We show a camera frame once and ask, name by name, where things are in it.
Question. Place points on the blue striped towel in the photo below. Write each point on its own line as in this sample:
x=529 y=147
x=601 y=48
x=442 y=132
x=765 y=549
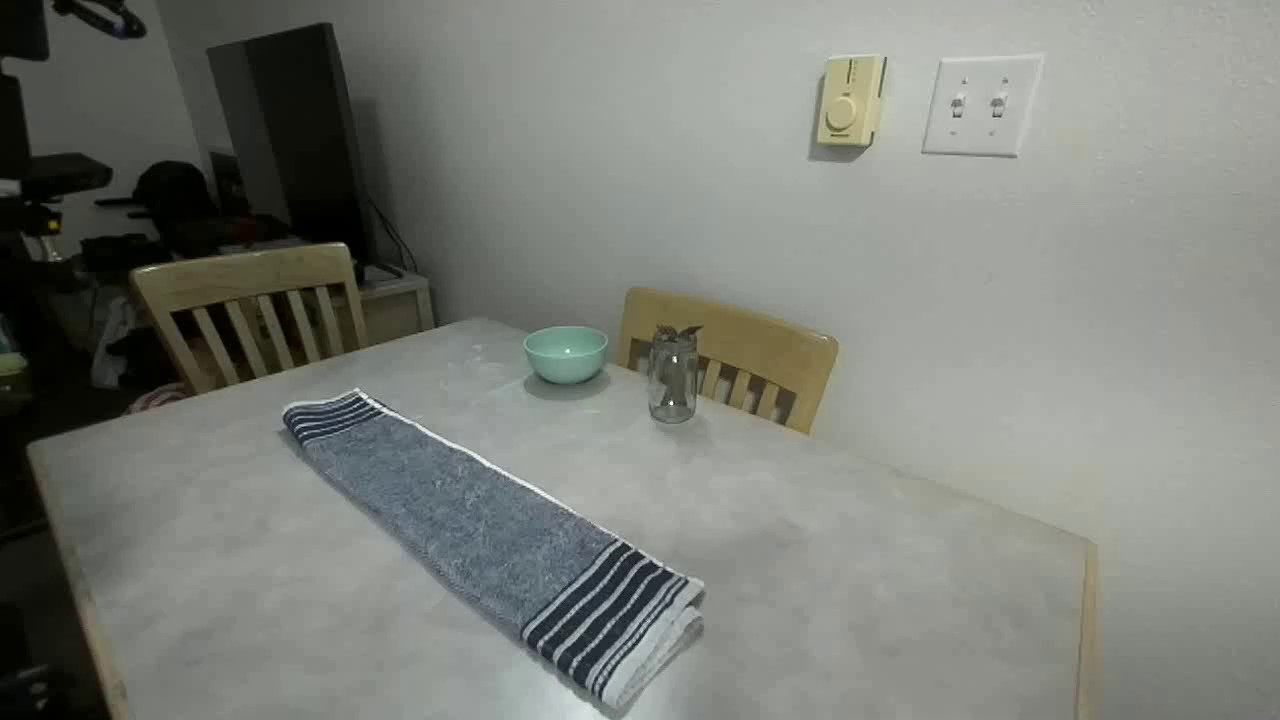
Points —
x=453 y=513

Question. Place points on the clear glass jar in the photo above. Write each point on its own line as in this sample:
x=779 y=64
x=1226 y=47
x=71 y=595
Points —
x=675 y=384

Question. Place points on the teal ceramic bowl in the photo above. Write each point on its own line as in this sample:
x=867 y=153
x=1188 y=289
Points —
x=564 y=354

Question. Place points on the wooden chair with slotted back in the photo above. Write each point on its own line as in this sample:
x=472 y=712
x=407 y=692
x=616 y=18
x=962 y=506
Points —
x=772 y=351

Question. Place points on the small beige cabinet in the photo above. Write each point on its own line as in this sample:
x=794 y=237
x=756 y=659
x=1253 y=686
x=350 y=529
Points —
x=396 y=304

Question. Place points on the wooden chair with vertical slats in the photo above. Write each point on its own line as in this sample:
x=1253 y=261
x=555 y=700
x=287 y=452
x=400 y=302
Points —
x=243 y=278

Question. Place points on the dark tall panel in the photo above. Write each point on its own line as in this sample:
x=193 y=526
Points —
x=302 y=132

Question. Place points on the black bag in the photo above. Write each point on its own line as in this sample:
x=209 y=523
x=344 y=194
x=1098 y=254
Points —
x=174 y=202

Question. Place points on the black padded equipment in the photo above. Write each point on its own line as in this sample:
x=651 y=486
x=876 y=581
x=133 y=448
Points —
x=45 y=175

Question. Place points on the black hanging hook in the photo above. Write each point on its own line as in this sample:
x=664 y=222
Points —
x=106 y=18

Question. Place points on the beige wall dimmer dial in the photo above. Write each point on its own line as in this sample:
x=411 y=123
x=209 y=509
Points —
x=848 y=106

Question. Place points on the white double light switch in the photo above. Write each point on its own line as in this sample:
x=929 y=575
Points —
x=982 y=106

